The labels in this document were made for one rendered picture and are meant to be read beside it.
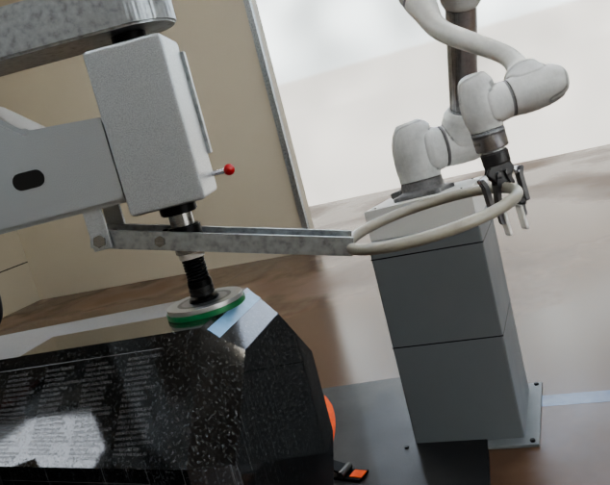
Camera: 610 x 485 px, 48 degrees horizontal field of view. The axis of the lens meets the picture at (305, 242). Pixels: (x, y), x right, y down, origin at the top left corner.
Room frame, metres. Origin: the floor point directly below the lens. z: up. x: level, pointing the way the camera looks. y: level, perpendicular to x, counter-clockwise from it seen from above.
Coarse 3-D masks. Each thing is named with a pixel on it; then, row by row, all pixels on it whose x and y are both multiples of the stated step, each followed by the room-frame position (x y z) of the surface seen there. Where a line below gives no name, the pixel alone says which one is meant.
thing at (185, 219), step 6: (174, 216) 1.81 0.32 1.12; (180, 216) 1.81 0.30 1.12; (186, 216) 1.81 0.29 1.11; (192, 216) 1.84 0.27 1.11; (174, 222) 1.81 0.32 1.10; (180, 222) 1.81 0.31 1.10; (186, 222) 1.81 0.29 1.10; (192, 222) 1.83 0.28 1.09; (198, 222) 1.84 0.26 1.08; (168, 228) 1.85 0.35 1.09; (174, 228) 1.81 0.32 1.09; (180, 228) 1.80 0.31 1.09; (186, 228) 1.80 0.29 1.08; (192, 228) 1.80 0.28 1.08; (198, 228) 1.82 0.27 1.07; (180, 252) 1.81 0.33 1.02; (186, 252) 1.80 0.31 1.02; (192, 252) 1.80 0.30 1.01
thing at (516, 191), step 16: (448, 192) 1.99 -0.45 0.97; (464, 192) 1.96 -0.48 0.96; (480, 192) 1.92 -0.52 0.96; (512, 192) 1.66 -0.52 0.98; (400, 208) 2.02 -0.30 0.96; (416, 208) 2.01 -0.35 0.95; (496, 208) 1.59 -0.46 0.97; (368, 224) 1.96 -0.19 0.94; (384, 224) 1.99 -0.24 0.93; (448, 224) 1.56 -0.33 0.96; (464, 224) 1.55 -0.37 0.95; (480, 224) 1.57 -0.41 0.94; (400, 240) 1.59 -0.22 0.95; (416, 240) 1.57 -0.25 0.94; (432, 240) 1.56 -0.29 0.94
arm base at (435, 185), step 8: (440, 176) 2.47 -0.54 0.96; (408, 184) 2.47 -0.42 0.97; (416, 184) 2.45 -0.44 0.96; (424, 184) 2.44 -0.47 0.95; (432, 184) 2.44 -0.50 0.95; (440, 184) 2.46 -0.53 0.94; (448, 184) 2.50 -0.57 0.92; (400, 192) 2.54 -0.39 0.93; (408, 192) 2.47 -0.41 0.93; (416, 192) 2.44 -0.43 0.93; (424, 192) 2.42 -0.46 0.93; (432, 192) 2.40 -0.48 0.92; (400, 200) 2.47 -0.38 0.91
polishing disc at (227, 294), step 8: (224, 288) 1.92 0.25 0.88; (232, 288) 1.89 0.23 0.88; (240, 288) 1.86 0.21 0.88; (224, 296) 1.80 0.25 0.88; (232, 296) 1.78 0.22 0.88; (240, 296) 1.80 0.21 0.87; (176, 304) 1.86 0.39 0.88; (184, 304) 1.84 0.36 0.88; (200, 304) 1.79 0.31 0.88; (208, 304) 1.76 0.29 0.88; (216, 304) 1.74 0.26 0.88; (224, 304) 1.75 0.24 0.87; (168, 312) 1.79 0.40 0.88; (176, 312) 1.77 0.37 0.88; (184, 312) 1.75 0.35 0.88; (192, 312) 1.74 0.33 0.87; (200, 312) 1.73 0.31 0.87
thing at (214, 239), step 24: (96, 240) 1.76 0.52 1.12; (120, 240) 1.79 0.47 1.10; (144, 240) 1.79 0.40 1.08; (168, 240) 1.78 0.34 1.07; (192, 240) 1.78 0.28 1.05; (216, 240) 1.77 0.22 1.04; (240, 240) 1.77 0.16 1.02; (264, 240) 1.77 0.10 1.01; (288, 240) 1.76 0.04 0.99; (312, 240) 1.76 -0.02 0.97; (336, 240) 1.75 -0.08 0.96
